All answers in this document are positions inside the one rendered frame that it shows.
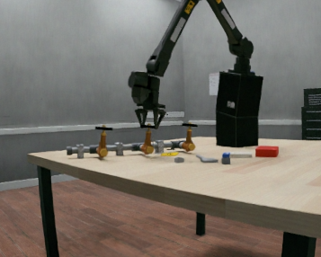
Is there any grey pipe manifold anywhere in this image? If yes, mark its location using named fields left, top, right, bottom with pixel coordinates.
left=67, top=122, right=198, bottom=158

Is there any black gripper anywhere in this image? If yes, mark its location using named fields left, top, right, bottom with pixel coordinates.
left=135, top=103, right=166, bottom=129

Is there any grey hex nut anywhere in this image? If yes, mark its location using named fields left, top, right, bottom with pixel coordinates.
left=174, top=157, right=184, bottom=164

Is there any red flat rectangular block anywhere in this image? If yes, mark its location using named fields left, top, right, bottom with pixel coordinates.
left=255, top=146, right=279, bottom=157

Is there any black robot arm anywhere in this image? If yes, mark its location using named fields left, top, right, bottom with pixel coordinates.
left=128, top=0, right=255, bottom=103

